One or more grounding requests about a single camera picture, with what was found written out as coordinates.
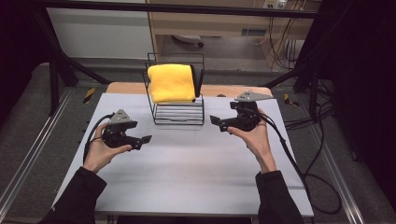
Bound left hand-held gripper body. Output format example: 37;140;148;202
102;108;138;149

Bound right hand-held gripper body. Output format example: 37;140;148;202
230;91;276;132

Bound black wire rack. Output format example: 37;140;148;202
142;52;206;126

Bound yellow towel with black trim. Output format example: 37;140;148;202
147;63;205;105

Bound person's left hand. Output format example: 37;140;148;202
82;123;134;175

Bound person's right hand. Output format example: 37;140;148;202
227;108;278;175

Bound yellow black hazard tape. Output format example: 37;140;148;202
283;92;301;107
82;87;96;105

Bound white table cover sheet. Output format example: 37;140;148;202
50;92;315;217

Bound wooden table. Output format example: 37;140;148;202
106;81;275;100

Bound office chair base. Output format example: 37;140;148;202
172;34;205;49

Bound light wooden desk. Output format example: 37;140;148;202
146;0;323;69

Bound white cabinet panel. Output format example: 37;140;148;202
46;7;155;61

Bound white power strip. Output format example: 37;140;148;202
262;0;288;10

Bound black curtain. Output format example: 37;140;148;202
0;0;52;127
306;0;396;214

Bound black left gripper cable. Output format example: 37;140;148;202
82;113;116;163

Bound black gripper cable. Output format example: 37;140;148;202
257;112;343;216
82;113;116;163

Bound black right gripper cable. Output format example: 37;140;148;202
257;112;343;216

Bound bundle of black floor cables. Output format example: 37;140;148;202
284;78;337;175

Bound black metal frame strut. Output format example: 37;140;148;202
262;60;323;120
31;6;112;117

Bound aluminium floor rail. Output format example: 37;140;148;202
311;122;366;224
0;88;75;217

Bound hanging desk cables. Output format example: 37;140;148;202
268;16;305;71

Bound black metal frame crossbar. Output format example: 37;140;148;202
41;0;332;20

